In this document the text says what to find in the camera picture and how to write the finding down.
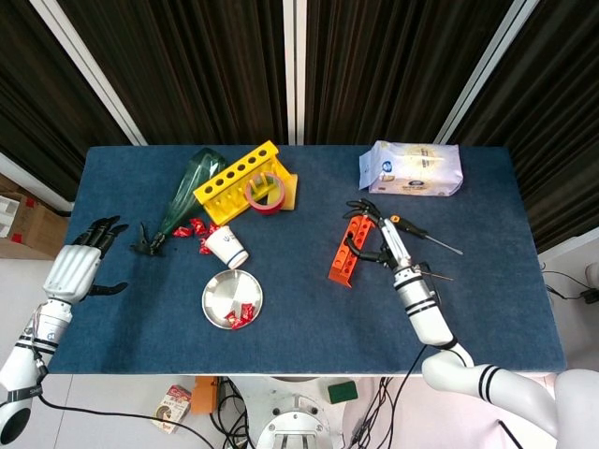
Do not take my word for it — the brown cardboard box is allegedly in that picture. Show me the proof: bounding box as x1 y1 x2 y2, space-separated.
0 172 71 261

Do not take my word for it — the white frame post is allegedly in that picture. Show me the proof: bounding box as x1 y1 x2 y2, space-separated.
283 0 308 146
434 0 539 145
30 0 149 146

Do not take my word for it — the black cable bundle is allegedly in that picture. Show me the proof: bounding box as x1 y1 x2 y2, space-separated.
345 376 394 449
210 377 256 449

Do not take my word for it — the green block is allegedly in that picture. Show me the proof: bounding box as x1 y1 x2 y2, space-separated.
327 380 359 406

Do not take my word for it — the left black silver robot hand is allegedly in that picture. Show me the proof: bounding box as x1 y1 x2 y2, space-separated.
44 215 130 303

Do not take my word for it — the orange black handle screwdriver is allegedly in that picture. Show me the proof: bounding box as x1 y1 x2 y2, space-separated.
388 214 464 256

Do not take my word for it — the white tissue pack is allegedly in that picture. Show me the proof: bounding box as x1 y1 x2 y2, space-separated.
358 139 464 197

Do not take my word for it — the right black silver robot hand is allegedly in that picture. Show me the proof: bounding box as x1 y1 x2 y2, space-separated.
343 198 416 273

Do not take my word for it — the black power adapter with cable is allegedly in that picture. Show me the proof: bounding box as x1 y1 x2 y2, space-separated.
542 269 599 305

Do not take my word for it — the orange box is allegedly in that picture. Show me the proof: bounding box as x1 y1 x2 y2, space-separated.
190 375 221 415

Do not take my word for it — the large silver black screwdriver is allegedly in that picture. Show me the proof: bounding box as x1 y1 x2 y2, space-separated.
417 263 454 282

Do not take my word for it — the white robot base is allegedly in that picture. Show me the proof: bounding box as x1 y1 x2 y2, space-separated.
224 373 357 449

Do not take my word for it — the blue table cloth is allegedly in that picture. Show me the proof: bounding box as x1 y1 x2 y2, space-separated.
30 144 567 375

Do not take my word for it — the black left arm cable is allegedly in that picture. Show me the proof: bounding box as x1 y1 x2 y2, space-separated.
39 392 219 449

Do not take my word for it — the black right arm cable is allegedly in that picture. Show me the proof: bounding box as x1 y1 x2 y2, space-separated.
390 343 428 449

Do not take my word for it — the yellow sponge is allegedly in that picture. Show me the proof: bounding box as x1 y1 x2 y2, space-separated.
280 172 300 211

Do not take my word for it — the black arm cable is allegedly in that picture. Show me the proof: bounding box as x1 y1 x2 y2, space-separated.
39 392 219 449
390 343 428 449

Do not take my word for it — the printed snack box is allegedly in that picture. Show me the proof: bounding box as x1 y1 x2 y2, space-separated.
149 384 193 434

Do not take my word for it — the green spray bottle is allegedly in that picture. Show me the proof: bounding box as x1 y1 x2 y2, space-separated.
130 147 230 257

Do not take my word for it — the dark curtain panel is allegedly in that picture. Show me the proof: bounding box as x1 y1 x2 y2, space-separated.
448 0 599 253
303 0 516 146
0 0 135 202
55 0 289 146

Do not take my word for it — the round steel plate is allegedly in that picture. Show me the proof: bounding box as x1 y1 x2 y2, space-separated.
201 268 264 330

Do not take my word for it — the orange test tube rack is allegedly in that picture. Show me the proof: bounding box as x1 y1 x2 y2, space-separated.
328 212 377 288

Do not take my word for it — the yellow test tube rack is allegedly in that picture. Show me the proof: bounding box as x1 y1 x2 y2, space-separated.
192 139 292 226

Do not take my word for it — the white paper cup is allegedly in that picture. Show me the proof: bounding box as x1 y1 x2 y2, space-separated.
204 224 250 270

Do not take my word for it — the red tape roll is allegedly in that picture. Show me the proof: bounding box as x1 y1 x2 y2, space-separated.
244 171 286 216

